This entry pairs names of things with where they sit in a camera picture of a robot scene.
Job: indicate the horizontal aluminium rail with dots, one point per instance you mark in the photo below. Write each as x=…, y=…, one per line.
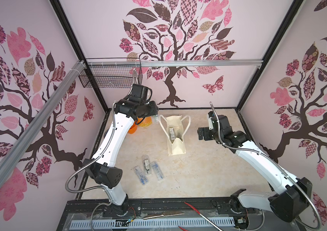
x=247, y=62

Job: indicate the cream canvas tote bag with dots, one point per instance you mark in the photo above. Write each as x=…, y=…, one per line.
x=175, y=128

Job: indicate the orange plastic cup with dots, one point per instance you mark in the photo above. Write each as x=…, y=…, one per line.
x=133, y=128

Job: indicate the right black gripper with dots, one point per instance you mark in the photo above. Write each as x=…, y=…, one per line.
x=204, y=134

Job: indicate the gold label compass case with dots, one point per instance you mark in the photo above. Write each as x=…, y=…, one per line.
x=146, y=164

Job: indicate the green label compass case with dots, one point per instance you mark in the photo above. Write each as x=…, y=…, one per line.
x=155, y=119

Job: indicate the black wire mesh basket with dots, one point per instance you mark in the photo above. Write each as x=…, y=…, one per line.
x=117, y=73

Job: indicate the right flexible metal conduit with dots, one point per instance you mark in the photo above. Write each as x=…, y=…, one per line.
x=284, y=176

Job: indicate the left flexible metal conduit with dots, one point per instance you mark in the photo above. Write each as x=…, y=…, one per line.
x=94, y=161

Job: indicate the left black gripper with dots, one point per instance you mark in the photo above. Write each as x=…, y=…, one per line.
x=153, y=109

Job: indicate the red handled tool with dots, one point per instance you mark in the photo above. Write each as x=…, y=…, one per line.
x=208, y=220

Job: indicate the flexible metal conduit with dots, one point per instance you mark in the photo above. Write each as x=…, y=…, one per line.
x=94, y=161
x=284, y=176

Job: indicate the blue label compass case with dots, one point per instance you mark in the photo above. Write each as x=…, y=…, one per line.
x=157, y=170
x=141, y=176

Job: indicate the black base frame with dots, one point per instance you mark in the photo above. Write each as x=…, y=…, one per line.
x=248, y=219

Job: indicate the white slotted cable duct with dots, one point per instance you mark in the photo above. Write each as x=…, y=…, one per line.
x=115, y=224

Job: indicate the diagonal aluminium rail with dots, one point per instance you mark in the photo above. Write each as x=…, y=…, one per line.
x=9, y=162

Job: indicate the red lid corn flake jar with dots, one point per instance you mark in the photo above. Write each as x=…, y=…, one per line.
x=144, y=122

